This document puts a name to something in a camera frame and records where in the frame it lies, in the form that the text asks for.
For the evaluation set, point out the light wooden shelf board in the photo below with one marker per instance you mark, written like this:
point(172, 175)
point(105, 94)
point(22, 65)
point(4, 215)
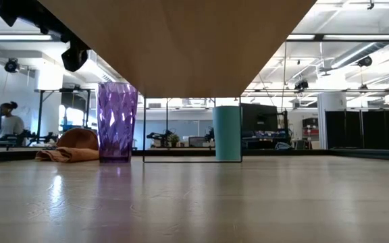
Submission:
point(181, 47)

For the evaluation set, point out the black partition panels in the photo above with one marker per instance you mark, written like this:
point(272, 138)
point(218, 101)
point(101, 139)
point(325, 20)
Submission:
point(366, 130)

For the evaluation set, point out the large black screen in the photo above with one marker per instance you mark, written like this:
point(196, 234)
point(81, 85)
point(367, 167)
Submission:
point(258, 118)

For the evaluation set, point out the orange folded cloth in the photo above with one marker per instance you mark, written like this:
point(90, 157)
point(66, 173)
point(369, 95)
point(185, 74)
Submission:
point(66, 155)

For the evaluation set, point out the black background robot arm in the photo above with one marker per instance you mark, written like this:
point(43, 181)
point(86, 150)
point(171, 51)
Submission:
point(159, 136)

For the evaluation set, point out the black ceiling camera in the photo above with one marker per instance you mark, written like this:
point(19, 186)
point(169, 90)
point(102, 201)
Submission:
point(365, 61)
point(11, 65)
point(301, 85)

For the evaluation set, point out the purple faceted plastic tumbler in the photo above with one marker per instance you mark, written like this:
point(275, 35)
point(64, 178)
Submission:
point(117, 121)

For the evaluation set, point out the person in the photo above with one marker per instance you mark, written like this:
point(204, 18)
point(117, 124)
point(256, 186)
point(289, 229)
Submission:
point(10, 125)

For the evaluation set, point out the small green potted plant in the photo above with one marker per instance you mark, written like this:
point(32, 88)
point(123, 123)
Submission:
point(174, 139)

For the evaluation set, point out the black metal table stand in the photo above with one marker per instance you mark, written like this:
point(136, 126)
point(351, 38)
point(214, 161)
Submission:
point(40, 114)

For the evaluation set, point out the brown rounded fabric object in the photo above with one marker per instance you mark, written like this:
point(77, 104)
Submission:
point(79, 138)

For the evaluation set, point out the teal cylindrical cup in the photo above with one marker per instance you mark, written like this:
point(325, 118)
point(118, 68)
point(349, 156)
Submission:
point(227, 135)

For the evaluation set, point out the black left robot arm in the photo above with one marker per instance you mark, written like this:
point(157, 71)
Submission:
point(35, 15)

